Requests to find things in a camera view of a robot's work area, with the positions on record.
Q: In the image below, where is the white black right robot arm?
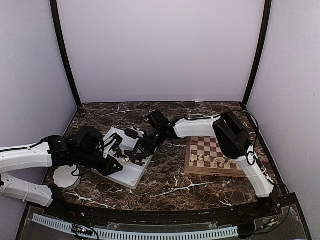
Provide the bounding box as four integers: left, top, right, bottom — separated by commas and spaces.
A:
125, 109, 275, 217

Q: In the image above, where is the black left frame post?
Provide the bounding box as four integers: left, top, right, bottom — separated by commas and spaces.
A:
49, 0, 82, 108

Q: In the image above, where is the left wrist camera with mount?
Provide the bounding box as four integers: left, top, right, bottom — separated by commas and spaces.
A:
103, 133, 123, 158

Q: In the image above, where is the black frame post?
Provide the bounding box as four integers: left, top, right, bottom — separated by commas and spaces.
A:
241, 0, 272, 108
49, 0, 82, 108

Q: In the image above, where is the dark brown chess piece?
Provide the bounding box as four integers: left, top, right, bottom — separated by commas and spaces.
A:
113, 148, 128, 159
133, 160, 146, 167

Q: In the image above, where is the wooden chess board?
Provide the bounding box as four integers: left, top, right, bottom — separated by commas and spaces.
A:
184, 136, 246, 178

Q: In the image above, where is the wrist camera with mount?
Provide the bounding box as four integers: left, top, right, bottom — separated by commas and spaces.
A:
103, 133, 123, 158
124, 127, 145, 140

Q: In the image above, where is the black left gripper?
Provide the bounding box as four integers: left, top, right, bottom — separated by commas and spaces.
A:
75, 149, 123, 177

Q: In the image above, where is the cream white chess queen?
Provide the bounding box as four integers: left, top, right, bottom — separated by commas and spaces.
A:
219, 158, 226, 168

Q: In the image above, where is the black curved front rail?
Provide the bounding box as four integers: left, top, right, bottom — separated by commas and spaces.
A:
47, 192, 296, 227

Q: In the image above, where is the white slotted cable duct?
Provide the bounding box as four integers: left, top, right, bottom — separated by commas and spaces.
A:
31, 213, 239, 240

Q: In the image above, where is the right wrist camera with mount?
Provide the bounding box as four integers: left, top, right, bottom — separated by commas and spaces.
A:
124, 127, 145, 140

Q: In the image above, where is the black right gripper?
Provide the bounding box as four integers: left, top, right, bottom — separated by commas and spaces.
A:
130, 128, 165, 160

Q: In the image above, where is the white scalloped ceramic bowl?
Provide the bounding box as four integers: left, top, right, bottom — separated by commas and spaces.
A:
52, 165, 81, 191

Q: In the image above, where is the white divided plastic tray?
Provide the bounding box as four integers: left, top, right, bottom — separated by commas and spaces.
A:
91, 127, 153, 190

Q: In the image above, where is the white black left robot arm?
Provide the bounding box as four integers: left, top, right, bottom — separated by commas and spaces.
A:
0, 126, 123, 218

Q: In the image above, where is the black right frame post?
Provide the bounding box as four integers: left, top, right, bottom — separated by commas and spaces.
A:
241, 0, 272, 108

